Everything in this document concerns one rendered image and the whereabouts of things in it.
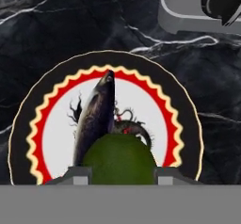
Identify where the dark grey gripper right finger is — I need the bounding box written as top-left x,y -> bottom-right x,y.
153,167 -> 201,185

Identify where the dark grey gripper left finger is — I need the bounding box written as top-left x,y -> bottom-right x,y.
45,166 -> 92,185

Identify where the green lime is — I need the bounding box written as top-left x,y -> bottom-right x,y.
82,133 -> 157,185

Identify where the black red white plate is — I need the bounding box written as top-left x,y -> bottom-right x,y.
8,49 -> 205,186

